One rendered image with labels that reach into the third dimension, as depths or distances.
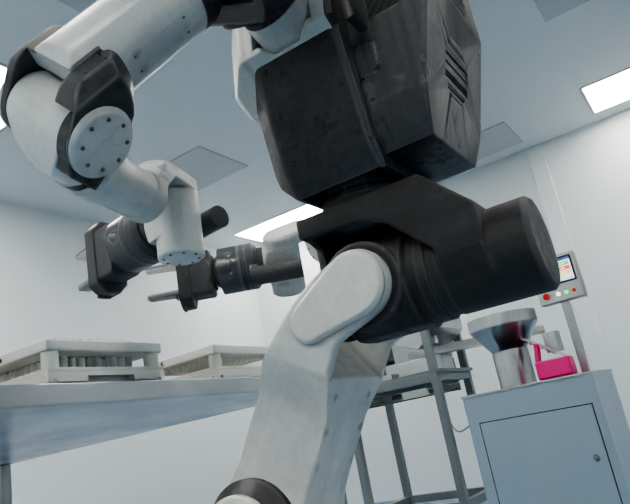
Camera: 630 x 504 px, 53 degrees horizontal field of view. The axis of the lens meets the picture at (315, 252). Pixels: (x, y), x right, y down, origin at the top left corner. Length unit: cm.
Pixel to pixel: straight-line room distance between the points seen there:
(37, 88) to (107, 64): 8
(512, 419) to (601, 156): 341
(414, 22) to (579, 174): 534
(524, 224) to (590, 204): 529
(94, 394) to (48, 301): 437
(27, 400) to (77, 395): 9
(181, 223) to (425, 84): 37
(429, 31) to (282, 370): 44
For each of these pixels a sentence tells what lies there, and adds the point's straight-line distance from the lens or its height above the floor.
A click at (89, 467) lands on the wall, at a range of 543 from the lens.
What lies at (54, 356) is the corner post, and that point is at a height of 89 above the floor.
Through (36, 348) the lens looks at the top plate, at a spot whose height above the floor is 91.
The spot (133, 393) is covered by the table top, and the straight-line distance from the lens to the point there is 115.
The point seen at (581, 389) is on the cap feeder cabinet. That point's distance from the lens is 310.
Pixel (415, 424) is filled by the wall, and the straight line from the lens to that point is 636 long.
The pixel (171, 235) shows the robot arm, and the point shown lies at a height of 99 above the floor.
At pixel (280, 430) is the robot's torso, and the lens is 83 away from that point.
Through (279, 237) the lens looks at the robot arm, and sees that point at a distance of 114.
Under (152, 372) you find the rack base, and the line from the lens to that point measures 120.
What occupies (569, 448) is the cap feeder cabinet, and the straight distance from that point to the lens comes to 313.
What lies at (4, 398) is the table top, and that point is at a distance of 102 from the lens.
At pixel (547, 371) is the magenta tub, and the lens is 314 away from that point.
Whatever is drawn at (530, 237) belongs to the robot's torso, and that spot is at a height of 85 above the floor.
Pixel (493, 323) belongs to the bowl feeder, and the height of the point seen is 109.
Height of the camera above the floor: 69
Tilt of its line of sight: 16 degrees up
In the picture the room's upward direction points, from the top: 11 degrees counter-clockwise
